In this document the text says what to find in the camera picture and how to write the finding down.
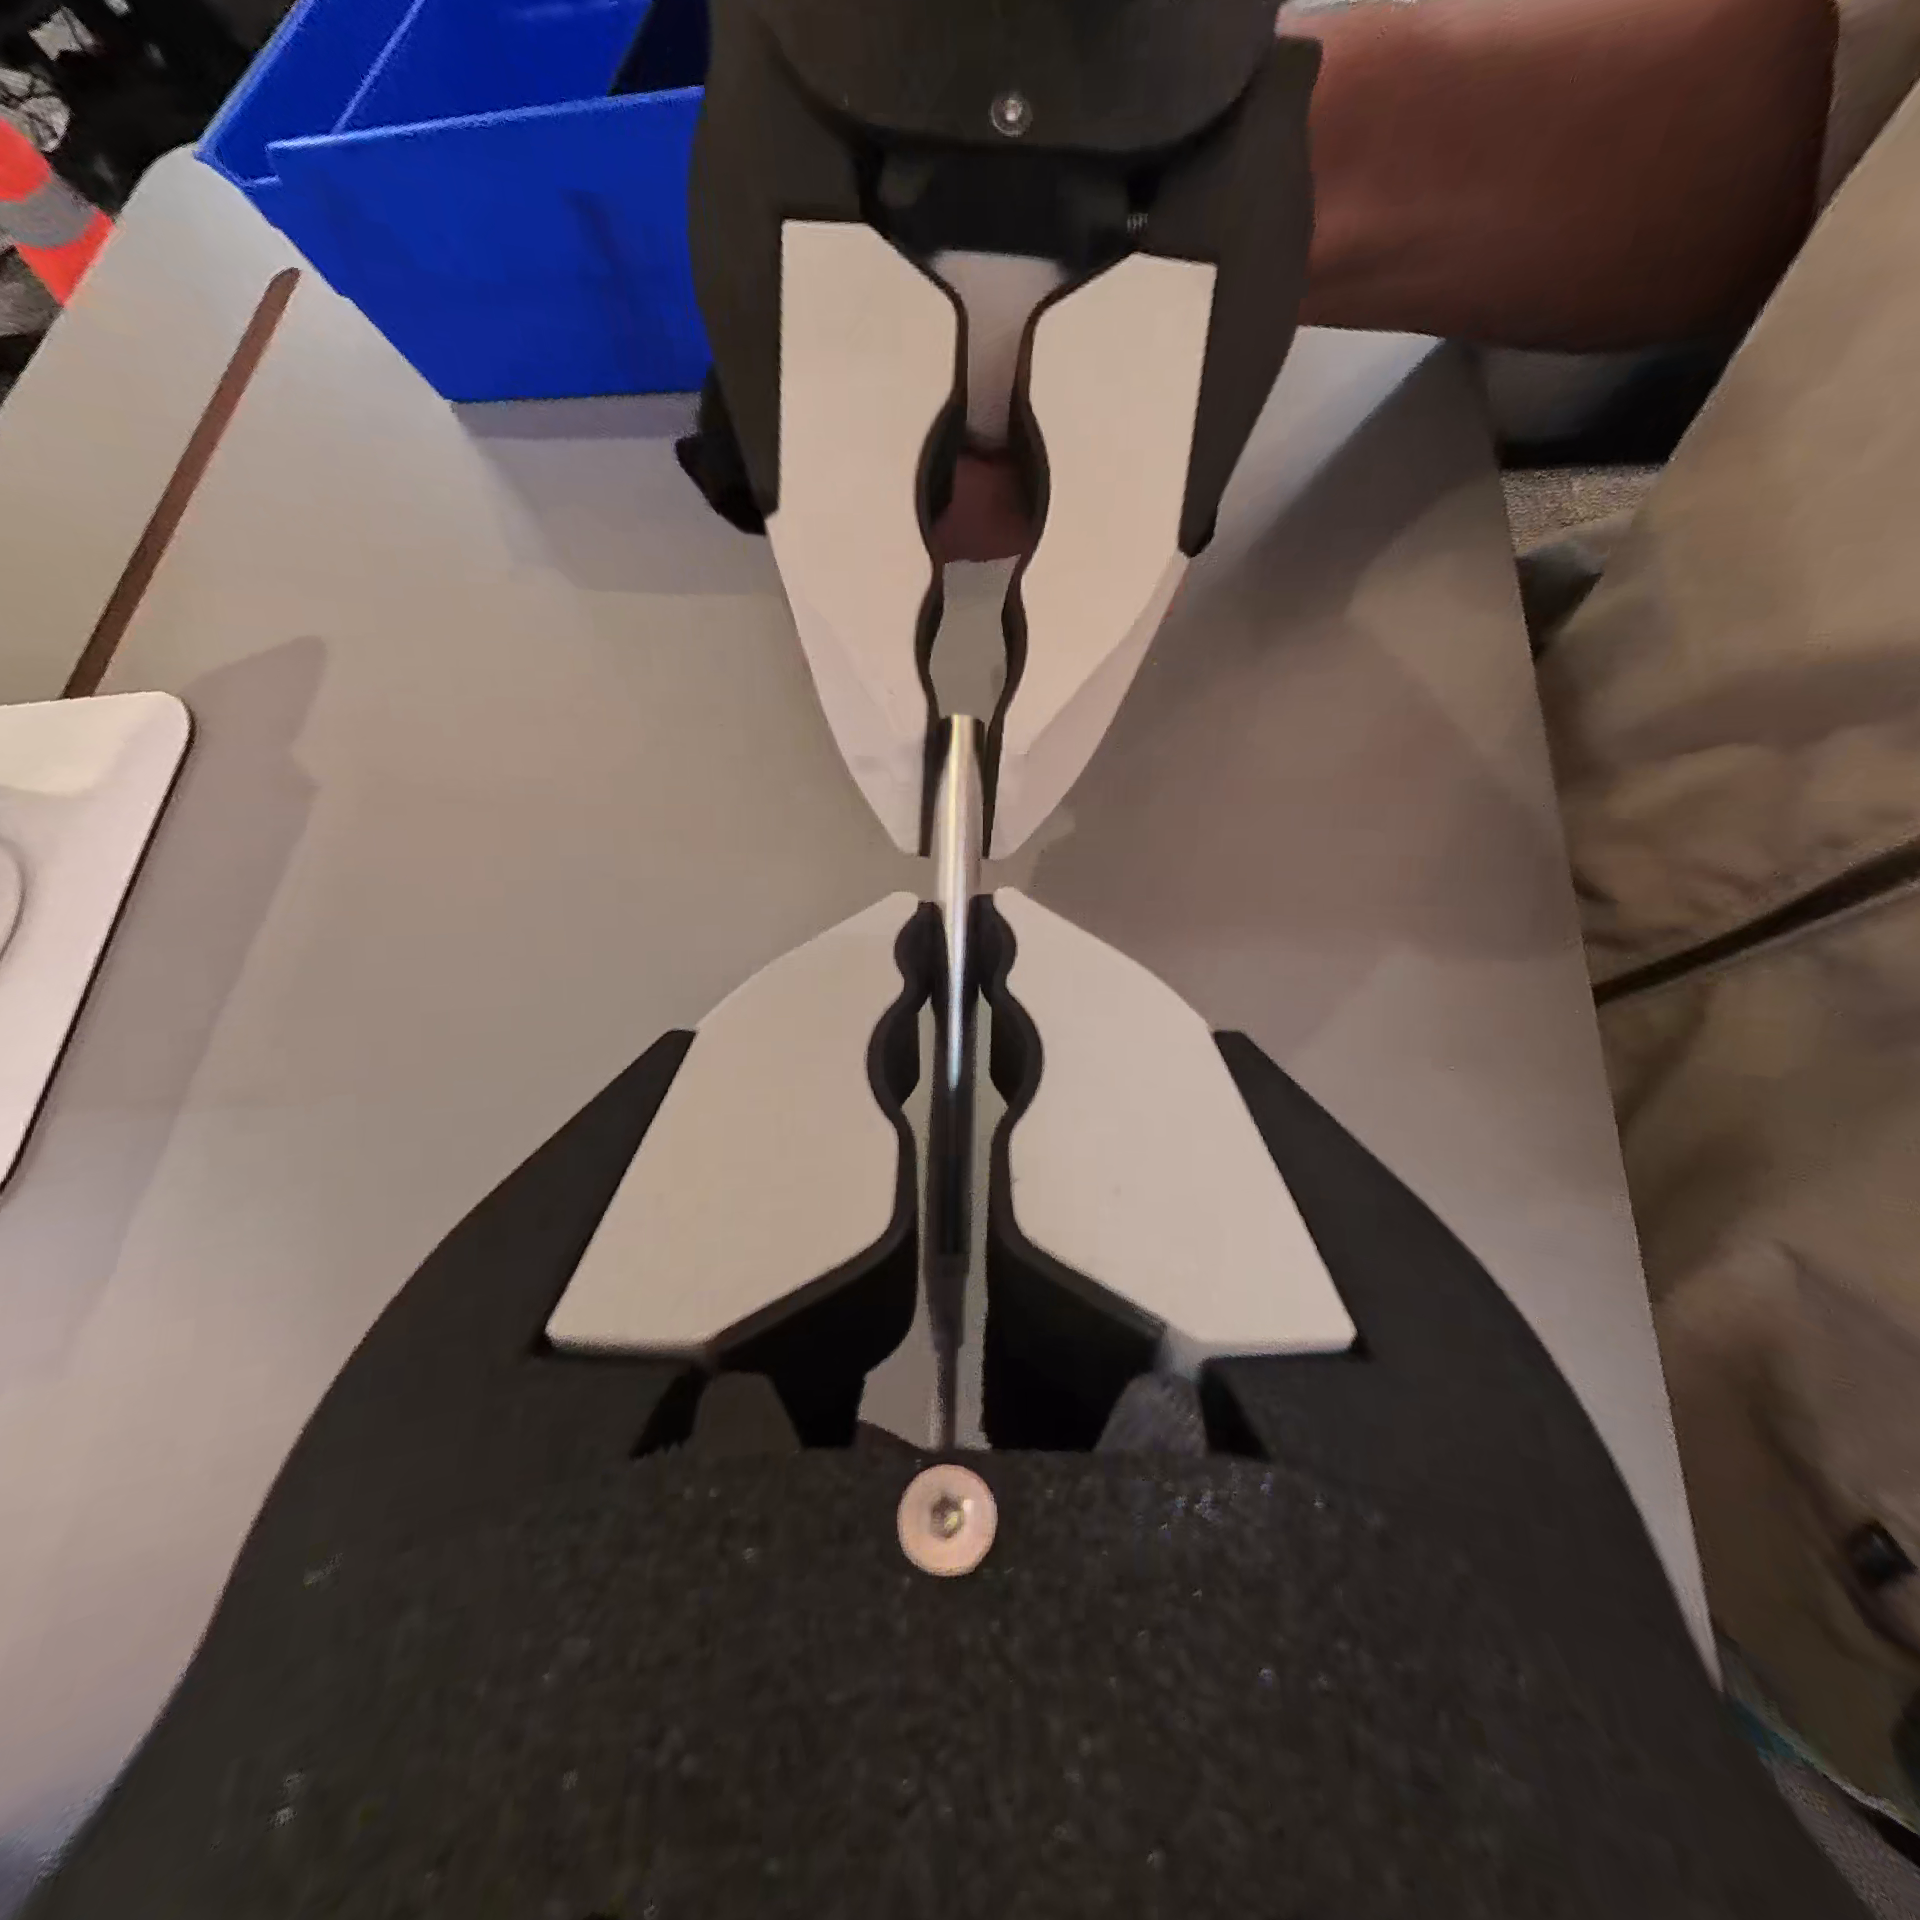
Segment blue plastic bin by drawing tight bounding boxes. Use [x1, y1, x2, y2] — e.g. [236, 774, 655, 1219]
[194, 0, 720, 404]

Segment orange cone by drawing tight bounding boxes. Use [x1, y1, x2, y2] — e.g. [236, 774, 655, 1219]
[0, 119, 115, 307]

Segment person's right forearm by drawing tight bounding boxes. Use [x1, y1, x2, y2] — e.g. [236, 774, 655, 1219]
[1296, 0, 1840, 356]

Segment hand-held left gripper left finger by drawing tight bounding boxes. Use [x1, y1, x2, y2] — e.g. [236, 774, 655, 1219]
[546, 887, 940, 1451]

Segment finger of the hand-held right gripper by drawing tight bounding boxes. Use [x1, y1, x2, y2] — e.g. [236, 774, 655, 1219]
[780, 218, 970, 857]
[983, 251, 1214, 859]

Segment silver usb hub white cable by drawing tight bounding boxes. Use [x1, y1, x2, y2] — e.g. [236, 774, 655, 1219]
[919, 712, 995, 1449]

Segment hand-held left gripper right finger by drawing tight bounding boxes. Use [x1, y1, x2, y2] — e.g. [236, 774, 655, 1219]
[978, 886, 1361, 1451]

